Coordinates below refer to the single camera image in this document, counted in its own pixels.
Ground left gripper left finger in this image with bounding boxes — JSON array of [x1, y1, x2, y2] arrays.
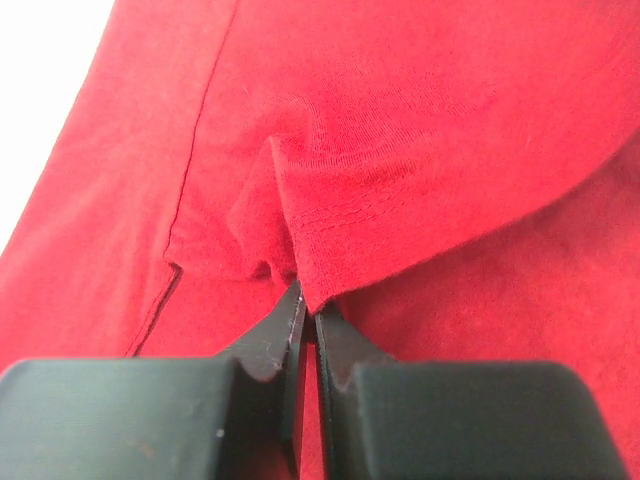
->
[[1, 284, 306, 479]]

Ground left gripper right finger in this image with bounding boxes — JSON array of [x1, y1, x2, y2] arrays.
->
[[315, 308, 628, 479]]

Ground red t shirt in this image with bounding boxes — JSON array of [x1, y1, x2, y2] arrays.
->
[[1, 1, 639, 475]]

